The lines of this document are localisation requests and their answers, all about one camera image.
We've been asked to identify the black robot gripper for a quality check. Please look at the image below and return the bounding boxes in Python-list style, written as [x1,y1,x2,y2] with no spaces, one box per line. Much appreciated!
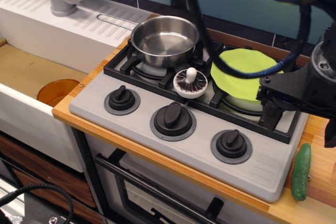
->
[258,42,336,148]

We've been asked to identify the green toy pickle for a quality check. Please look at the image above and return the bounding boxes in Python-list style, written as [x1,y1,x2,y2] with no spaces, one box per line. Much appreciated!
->
[291,143,312,201]

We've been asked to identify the lime green plastic plate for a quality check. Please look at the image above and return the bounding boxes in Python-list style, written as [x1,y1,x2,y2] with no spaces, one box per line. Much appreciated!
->
[211,48,277,101]

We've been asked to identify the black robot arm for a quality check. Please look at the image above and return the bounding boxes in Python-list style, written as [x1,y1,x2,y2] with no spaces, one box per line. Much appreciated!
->
[257,0,335,148]

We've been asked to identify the black right stove knob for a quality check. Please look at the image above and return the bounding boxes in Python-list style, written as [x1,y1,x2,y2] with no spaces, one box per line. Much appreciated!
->
[211,130,253,165]

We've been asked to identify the black stove knob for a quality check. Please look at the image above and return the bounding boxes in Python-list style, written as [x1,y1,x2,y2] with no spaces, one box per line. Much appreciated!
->
[211,130,253,165]
[150,102,197,142]
[104,85,141,116]

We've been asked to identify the white toy mushroom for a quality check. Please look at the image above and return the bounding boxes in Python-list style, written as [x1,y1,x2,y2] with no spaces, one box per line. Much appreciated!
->
[173,67,208,99]

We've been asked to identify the grey toy stove top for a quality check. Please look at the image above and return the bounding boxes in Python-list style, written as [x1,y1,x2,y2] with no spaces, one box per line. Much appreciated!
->
[69,42,308,202]

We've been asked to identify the black middle stove knob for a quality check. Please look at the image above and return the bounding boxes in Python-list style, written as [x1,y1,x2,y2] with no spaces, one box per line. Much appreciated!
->
[150,102,197,142]

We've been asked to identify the stainless steel pot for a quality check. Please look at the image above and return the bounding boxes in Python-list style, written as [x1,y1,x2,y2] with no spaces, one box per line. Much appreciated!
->
[96,14,200,68]

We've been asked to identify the black left stove knob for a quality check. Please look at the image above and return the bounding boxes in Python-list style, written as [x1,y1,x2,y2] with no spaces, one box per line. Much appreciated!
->
[104,85,141,116]

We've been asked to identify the black right burner grate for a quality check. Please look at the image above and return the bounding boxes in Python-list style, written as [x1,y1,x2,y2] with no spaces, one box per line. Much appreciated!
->
[188,45,302,144]

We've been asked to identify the black burner grate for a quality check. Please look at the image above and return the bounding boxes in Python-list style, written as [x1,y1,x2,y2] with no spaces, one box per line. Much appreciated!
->
[188,45,302,144]
[103,40,227,104]

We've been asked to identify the black left burner grate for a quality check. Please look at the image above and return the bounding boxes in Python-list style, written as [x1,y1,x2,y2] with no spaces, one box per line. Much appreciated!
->
[103,40,227,104]

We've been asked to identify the white toy sink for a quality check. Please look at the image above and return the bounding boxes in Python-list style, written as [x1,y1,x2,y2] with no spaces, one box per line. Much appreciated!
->
[1,0,150,172]

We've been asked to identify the wooden drawer fronts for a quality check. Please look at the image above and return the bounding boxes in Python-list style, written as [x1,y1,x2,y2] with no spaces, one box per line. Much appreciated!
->
[1,132,104,223]

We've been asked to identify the black braided cable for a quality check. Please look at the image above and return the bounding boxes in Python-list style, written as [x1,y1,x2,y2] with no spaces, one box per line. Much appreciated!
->
[179,0,312,80]

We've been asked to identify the oven door with black handle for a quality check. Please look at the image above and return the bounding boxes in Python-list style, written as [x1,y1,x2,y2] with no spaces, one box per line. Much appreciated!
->
[86,135,273,223]

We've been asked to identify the black foreground cable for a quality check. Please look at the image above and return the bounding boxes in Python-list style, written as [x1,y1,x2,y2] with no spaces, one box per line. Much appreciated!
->
[0,183,75,224]

